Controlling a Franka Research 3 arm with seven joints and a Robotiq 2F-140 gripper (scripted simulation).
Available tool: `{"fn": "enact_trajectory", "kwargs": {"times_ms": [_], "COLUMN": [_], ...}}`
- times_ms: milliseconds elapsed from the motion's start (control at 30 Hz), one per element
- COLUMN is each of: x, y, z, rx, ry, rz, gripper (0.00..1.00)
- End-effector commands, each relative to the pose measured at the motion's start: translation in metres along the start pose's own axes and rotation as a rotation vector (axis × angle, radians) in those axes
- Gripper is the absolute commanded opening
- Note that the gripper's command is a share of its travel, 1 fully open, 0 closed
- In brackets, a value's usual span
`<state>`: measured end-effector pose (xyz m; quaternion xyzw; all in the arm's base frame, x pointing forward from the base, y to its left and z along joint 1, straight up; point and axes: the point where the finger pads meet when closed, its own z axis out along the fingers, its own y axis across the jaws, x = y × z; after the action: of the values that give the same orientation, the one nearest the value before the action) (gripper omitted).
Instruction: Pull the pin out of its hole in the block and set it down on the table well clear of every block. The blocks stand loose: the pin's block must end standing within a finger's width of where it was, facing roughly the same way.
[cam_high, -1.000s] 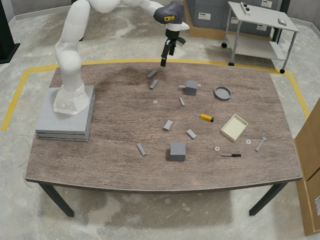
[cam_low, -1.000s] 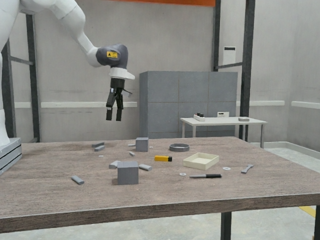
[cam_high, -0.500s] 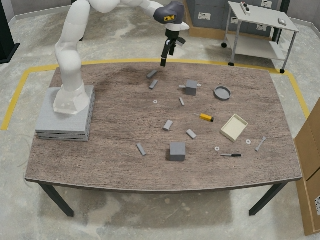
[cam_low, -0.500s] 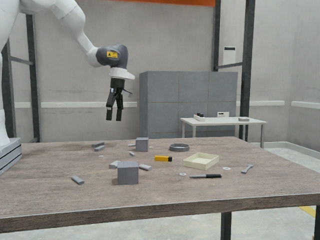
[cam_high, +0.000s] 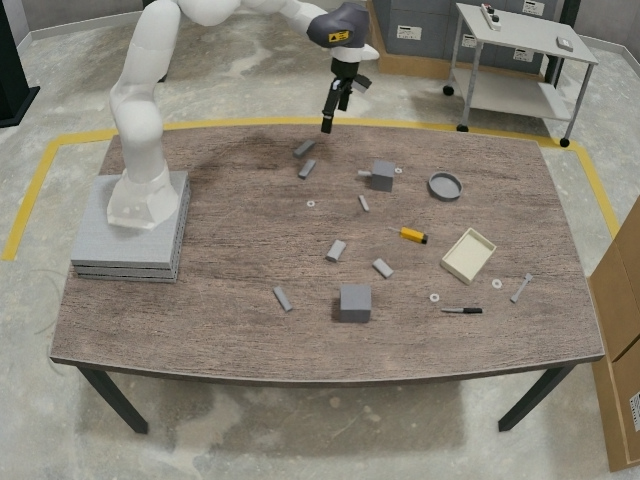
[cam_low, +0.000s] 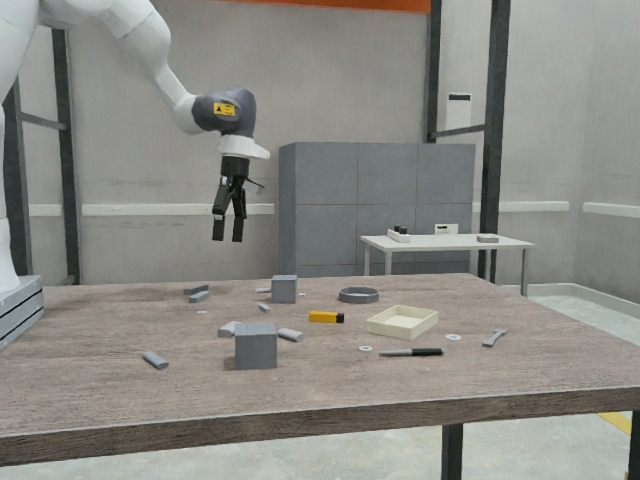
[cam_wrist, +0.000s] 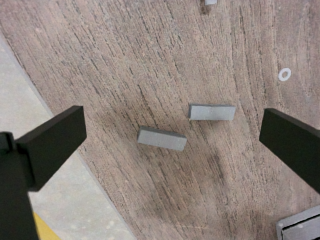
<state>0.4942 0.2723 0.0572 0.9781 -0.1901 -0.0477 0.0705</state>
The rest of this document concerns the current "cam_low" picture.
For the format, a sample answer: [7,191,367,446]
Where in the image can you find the cream open shallow tray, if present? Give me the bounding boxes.
[366,305,438,341]

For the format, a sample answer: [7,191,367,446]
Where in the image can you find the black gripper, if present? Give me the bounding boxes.
[212,156,250,242]

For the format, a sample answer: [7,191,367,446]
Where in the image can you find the grey round shallow dish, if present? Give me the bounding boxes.
[339,286,380,304]

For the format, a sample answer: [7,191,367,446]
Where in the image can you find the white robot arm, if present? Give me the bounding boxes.
[0,0,270,293]

